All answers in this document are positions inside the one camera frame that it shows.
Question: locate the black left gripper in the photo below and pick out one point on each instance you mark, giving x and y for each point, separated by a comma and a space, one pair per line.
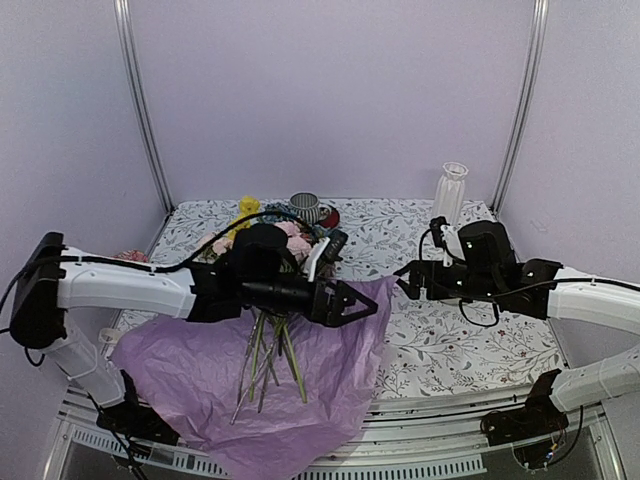
332, 315

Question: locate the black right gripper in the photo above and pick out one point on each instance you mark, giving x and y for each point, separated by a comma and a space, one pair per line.
418, 280

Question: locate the pink paper flower bouquet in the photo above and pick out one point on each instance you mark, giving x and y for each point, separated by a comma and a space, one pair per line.
270, 336

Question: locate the white ribbed vase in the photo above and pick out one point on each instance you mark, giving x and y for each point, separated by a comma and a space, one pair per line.
450, 192

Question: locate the purple wrapping paper sheet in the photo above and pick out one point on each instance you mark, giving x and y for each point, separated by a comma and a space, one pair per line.
194, 376

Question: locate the cream printed ribbon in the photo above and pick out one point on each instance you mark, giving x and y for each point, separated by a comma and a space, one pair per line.
109, 336

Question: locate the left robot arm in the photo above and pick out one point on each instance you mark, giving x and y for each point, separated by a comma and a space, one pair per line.
57, 279

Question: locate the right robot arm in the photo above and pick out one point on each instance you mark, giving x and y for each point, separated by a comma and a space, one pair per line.
596, 319

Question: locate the red patterned saucer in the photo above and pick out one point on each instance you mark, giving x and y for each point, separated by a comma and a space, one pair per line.
329, 217

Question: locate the floral tablecloth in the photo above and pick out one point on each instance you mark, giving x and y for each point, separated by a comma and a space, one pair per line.
434, 347

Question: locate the striped ceramic cup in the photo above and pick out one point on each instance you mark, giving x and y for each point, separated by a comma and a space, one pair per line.
306, 206

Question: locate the pink patterned bowl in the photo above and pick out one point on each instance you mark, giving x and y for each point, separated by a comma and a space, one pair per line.
133, 256

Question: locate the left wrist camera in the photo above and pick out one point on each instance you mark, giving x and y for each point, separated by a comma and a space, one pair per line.
325, 252

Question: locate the right metal frame post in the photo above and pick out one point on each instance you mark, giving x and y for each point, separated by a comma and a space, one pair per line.
525, 98

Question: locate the metal frame post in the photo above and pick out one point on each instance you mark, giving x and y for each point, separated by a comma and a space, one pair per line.
525, 98
122, 10

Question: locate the aluminium front rail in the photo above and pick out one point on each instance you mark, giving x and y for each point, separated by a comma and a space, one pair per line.
409, 438

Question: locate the left metal frame post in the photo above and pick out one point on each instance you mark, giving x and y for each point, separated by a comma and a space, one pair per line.
122, 10

